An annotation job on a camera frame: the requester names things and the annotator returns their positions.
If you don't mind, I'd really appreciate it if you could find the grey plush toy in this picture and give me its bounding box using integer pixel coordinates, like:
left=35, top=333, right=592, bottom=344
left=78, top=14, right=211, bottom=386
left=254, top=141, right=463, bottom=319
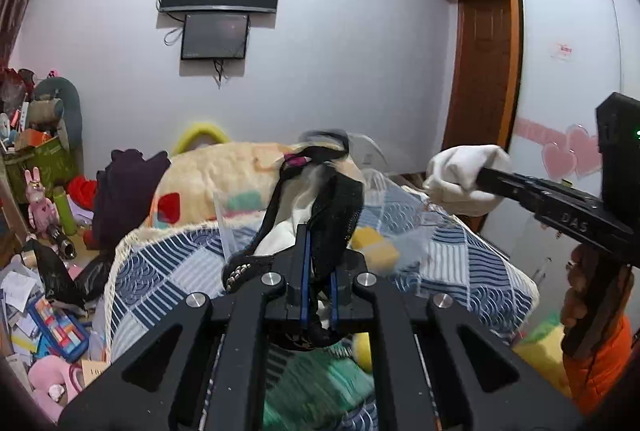
left=27, top=77, right=84, bottom=152

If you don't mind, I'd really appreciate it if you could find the red plush toy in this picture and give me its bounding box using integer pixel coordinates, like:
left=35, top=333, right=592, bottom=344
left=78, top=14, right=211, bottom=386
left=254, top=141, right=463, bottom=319
left=67, top=175, right=102, bottom=210

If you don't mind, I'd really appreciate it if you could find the yellow ring pillow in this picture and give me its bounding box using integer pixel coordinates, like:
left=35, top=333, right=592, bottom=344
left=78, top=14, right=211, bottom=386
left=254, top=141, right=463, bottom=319
left=172, top=121, right=232, bottom=155

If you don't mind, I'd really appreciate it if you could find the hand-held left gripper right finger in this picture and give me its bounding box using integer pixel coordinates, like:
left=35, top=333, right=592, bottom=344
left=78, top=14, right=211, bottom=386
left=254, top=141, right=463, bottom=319
left=327, top=255, right=587, bottom=431

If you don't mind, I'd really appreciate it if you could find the black plastic bag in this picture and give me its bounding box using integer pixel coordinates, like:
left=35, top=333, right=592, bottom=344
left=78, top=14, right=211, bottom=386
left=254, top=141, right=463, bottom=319
left=29, top=238, right=117, bottom=313

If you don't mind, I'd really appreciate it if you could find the blue patchwork quilt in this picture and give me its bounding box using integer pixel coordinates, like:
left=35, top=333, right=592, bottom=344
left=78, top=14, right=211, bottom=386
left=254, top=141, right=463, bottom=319
left=102, top=183, right=542, bottom=431

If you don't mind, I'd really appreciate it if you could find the pink plush toy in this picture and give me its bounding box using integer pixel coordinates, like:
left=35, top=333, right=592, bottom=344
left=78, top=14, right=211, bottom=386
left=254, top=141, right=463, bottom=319
left=27, top=355, right=85, bottom=418

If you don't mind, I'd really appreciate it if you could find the black lace bra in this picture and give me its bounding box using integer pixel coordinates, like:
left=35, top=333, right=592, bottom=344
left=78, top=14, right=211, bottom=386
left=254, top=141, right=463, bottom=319
left=220, top=128, right=366, bottom=353

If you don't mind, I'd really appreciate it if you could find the green bottle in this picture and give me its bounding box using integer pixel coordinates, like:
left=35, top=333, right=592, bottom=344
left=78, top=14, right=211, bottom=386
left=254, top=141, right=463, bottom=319
left=52, top=190, right=79, bottom=237

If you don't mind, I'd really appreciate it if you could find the pile of papers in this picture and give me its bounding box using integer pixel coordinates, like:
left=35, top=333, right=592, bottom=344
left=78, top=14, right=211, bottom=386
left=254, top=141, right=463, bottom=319
left=0, top=255, right=47, bottom=363

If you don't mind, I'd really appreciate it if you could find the green storage box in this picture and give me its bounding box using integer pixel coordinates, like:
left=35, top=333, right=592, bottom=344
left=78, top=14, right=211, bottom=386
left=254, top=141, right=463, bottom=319
left=4, top=135, right=82, bottom=202

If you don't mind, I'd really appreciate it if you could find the green cloth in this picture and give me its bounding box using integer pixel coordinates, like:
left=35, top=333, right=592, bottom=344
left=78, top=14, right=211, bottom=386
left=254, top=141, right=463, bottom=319
left=262, top=345, right=377, bottom=428

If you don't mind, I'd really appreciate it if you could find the dark purple garment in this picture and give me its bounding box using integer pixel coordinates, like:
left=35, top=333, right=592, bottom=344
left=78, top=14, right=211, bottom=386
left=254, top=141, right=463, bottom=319
left=92, top=149, right=172, bottom=243

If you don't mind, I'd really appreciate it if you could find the small wall-mounted monitor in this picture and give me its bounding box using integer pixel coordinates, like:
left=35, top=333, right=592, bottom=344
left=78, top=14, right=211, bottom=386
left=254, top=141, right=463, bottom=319
left=180, top=12, right=250, bottom=61

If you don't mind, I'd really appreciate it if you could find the yellow-green cushion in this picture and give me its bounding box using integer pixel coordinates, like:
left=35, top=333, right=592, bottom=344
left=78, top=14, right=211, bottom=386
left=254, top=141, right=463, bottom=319
left=512, top=310, right=572, bottom=398

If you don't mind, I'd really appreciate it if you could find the pink rabbit figure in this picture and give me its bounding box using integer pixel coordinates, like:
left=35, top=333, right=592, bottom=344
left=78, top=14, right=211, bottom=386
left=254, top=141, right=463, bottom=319
left=23, top=167, right=61, bottom=243

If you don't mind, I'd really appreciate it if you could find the person's right forearm orange sleeve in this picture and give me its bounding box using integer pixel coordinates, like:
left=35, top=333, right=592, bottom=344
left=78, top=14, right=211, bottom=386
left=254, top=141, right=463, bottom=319
left=562, top=315, right=635, bottom=418

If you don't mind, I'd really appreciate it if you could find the white sock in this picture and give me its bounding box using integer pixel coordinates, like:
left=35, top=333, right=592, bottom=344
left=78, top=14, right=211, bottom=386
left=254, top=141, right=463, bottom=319
left=422, top=144, right=514, bottom=217

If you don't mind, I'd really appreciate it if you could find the yellow sponge block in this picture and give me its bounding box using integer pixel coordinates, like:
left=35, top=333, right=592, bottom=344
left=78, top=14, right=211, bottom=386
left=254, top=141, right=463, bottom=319
left=349, top=225, right=401, bottom=270

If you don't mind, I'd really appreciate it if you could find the yellow plush blanket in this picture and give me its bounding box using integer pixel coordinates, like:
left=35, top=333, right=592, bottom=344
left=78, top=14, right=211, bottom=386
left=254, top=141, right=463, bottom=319
left=144, top=141, right=368, bottom=233

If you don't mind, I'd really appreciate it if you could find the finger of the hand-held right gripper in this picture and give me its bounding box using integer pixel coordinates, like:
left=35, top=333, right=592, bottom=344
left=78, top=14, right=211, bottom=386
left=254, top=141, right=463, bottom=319
left=475, top=167, right=542, bottom=214

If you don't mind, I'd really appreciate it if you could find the blue pencil case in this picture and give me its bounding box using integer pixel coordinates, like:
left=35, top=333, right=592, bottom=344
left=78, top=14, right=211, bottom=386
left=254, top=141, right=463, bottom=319
left=27, top=295, right=92, bottom=365

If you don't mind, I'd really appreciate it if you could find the brown wooden door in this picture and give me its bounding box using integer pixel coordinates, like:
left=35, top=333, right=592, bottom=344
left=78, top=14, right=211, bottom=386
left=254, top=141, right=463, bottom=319
left=442, top=0, right=524, bottom=178

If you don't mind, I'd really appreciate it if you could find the white wardrobe sliding door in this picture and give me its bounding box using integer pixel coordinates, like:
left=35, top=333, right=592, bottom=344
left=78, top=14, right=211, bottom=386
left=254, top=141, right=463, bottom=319
left=479, top=0, right=640, bottom=284

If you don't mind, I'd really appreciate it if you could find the person's right hand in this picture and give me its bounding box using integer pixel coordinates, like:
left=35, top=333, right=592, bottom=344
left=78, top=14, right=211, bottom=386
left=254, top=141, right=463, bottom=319
left=560, top=243, right=603, bottom=328

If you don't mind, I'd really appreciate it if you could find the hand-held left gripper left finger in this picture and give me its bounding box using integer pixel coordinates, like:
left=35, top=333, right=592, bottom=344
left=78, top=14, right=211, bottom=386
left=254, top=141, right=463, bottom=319
left=57, top=224, right=315, bottom=431

